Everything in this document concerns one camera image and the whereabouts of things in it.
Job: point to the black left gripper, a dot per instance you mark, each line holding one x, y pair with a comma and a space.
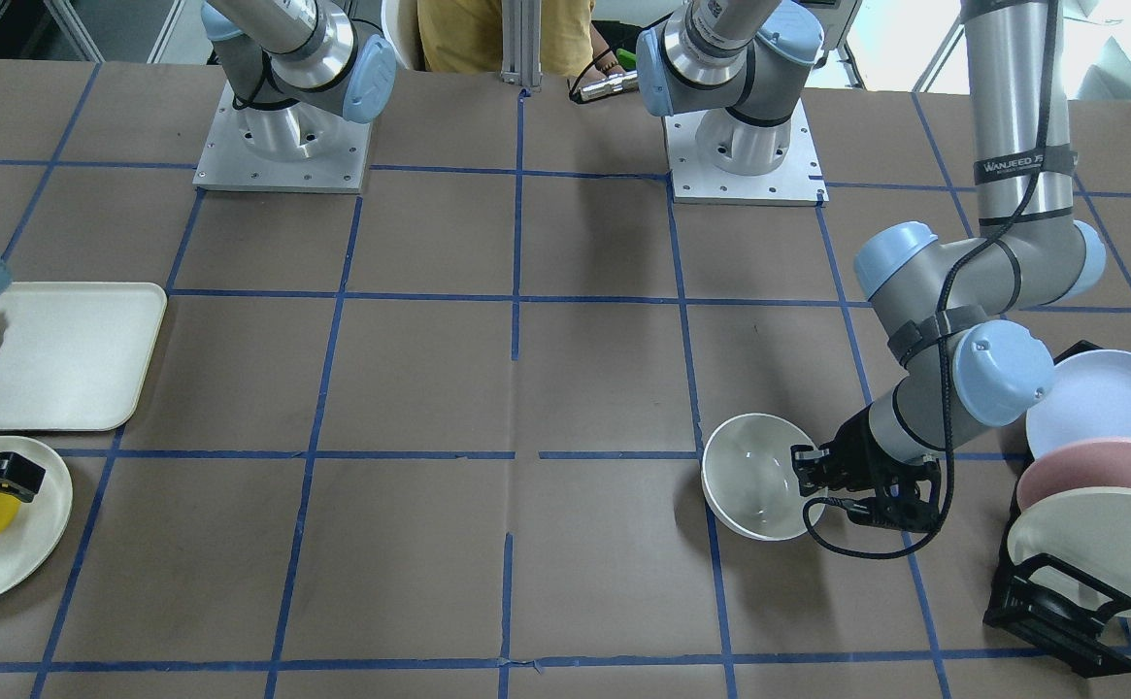
854, 445

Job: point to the white bowl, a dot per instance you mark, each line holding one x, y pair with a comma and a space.
748, 480

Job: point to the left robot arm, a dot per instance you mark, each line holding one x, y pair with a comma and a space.
968, 370

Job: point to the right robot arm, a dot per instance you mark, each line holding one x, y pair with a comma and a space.
304, 83

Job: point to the white rectangular tray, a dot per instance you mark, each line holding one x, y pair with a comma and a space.
74, 356

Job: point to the black dish rack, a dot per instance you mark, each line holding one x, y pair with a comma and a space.
1050, 621

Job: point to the blue plate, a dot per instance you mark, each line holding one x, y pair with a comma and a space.
1090, 399

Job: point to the cream plate in rack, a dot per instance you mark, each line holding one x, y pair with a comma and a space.
1089, 528

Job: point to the pink plate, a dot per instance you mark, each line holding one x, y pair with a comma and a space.
1097, 462

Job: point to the person in yellow shirt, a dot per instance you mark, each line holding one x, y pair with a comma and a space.
466, 37

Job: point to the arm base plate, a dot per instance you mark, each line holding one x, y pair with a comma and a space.
299, 149
715, 159

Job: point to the aluminium frame post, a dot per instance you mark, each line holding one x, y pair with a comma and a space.
521, 25

